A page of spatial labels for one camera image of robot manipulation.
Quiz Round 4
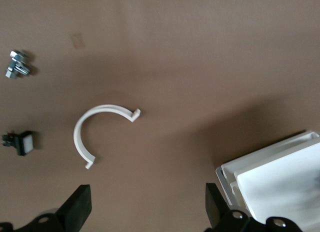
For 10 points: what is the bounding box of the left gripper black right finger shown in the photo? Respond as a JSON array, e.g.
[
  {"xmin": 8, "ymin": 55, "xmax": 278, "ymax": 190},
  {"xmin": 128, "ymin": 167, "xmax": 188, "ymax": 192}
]
[{"xmin": 204, "ymin": 182, "xmax": 251, "ymax": 232}]

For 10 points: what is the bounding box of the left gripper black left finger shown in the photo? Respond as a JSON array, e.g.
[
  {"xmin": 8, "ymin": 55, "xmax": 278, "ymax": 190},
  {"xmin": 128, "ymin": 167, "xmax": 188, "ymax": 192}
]
[{"xmin": 14, "ymin": 183, "xmax": 93, "ymax": 232}]

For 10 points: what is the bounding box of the white plastic drawer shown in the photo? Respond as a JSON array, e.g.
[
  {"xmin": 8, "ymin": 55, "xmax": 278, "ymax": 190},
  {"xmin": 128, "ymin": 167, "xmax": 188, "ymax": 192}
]
[
  {"xmin": 221, "ymin": 129, "xmax": 320, "ymax": 180},
  {"xmin": 229, "ymin": 179, "xmax": 247, "ymax": 210},
  {"xmin": 235, "ymin": 141, "xmax": 320, "ymax": 232}
]

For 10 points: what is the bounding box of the white drawer cabinet shell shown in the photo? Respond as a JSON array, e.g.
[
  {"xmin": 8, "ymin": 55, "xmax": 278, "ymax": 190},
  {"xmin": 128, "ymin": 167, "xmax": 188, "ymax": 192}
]
[{"xmin": 215, "ymin": 128, "xmax": 320, "ymax": 232}]

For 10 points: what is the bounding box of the white curved plastic clip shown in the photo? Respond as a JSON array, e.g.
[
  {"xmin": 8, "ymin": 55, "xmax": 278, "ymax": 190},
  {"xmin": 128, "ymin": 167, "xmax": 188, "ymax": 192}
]
[{"xmin": 73, "ymin": 103, "xmax": 142, "ymax": 170}]

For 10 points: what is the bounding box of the small metal potentiometer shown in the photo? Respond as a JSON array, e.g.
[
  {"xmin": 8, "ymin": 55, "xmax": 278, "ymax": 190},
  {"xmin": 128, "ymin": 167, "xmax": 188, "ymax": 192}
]
[{"xmin": 4, "ymin": 49, "xmax": 32, "ymax": 80}]

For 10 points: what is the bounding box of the brown tape patch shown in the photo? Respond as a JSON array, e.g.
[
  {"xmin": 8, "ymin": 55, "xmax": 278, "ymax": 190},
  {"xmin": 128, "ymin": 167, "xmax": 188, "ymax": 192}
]
[{"xmin": 69, "ymin": 31, "xmax": 87, "ymax": 49}]

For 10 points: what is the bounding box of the black square switch white face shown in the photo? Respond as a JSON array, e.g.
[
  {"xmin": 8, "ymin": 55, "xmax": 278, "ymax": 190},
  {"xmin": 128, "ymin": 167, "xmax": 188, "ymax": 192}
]
[{"xmin": 1, "ymin": 130, "xmax": 35, "ymax": 157}]

